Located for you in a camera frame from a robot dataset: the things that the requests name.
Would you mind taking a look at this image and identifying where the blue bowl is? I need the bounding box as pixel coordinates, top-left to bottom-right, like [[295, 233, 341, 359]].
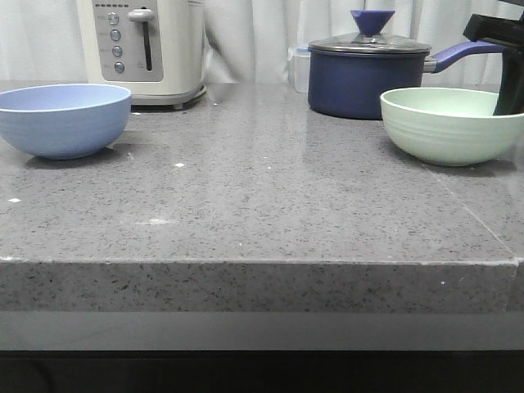
[[1, 84, 131, 160]]

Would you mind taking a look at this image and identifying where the green bowl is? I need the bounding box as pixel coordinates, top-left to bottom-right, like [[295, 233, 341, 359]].
[[380, 87, 523, 166]]

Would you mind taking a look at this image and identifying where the cream white toaster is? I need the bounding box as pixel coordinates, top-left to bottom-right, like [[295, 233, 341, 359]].
[[76, 0, 206, 110]]

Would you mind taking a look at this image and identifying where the clear plastic container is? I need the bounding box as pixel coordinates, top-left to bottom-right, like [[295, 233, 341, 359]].
[[287, 43, 310, 93]]

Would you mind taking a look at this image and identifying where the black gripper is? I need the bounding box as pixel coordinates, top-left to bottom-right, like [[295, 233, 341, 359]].
[[463, 14, 523, 115]]

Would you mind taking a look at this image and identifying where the dark blue saucepan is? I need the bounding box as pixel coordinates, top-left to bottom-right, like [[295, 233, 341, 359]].
[[308, 40, 504, 120]]

